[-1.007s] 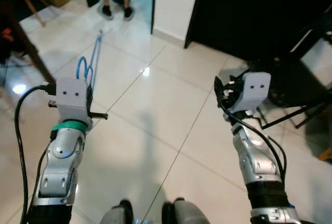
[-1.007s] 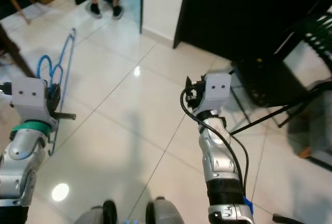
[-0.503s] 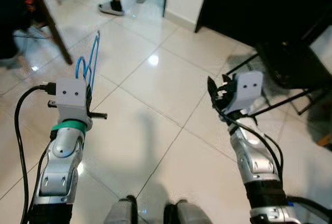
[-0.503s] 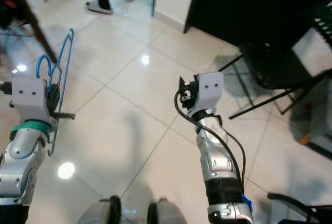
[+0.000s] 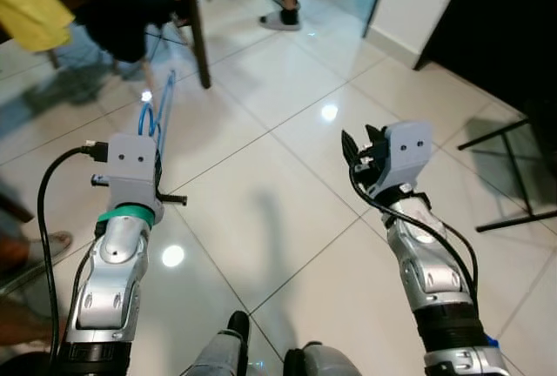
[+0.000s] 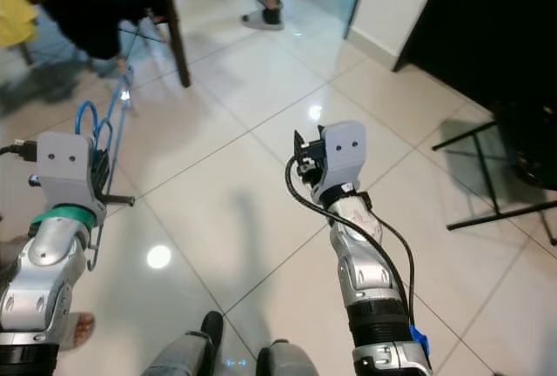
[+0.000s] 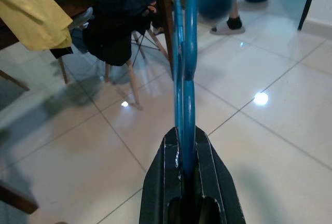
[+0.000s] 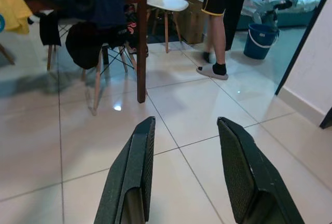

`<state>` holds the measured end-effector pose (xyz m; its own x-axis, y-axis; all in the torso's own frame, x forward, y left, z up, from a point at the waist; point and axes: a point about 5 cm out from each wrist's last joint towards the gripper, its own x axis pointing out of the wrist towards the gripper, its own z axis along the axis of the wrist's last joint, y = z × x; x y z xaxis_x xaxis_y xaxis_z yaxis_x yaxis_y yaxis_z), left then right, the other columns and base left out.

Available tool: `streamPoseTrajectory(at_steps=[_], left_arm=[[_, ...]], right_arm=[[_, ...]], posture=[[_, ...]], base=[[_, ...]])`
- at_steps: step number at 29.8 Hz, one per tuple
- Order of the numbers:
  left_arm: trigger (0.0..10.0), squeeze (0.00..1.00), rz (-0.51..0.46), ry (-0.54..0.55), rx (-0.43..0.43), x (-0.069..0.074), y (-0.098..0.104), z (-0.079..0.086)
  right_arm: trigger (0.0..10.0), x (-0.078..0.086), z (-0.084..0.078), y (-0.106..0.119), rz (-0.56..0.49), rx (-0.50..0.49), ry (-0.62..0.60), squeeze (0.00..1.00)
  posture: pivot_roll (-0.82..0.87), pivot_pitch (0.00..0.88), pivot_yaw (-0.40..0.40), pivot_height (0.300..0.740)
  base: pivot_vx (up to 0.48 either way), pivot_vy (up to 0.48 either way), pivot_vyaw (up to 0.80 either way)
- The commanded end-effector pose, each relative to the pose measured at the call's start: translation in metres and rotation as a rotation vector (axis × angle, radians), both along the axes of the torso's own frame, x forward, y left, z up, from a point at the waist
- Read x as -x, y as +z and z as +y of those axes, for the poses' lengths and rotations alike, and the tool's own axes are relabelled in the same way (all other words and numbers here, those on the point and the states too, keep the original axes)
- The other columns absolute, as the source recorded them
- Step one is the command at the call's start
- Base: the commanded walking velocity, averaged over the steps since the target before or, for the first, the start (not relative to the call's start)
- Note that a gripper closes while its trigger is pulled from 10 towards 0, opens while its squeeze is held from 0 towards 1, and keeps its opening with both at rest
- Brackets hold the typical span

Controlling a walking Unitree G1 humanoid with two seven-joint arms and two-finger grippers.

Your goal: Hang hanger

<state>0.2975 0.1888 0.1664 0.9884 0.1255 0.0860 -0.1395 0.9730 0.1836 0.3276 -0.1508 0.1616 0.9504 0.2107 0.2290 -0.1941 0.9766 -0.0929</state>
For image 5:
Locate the yellow shirt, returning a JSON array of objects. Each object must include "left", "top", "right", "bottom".
[{"left": 0, "top": 0, "right": 76, "bottom": 53}]

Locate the large black cabinet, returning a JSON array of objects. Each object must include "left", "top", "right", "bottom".
[{"left": 413, "top": 0, "right": 557, "bottom": 120}]

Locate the grey left robot leg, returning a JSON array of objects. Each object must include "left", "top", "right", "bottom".
[{"left": 185, "top": 310, "right": 253, "bottom": 376}]

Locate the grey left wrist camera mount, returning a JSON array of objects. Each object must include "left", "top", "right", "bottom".
[{"left": 91, "top": 132, "right": 166, "bottom": 222}]

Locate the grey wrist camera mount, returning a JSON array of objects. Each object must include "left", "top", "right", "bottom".
[
  {"left": 91, "top": 132, "right": 166, "bottom": 222},
  {"left": 380, "top": 120, "right": 434, "bottom": 192}
]

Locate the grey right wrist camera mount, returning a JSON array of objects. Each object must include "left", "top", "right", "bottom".
[{"left": 380, "top": 120, "right": 434, "bottom": 192}]

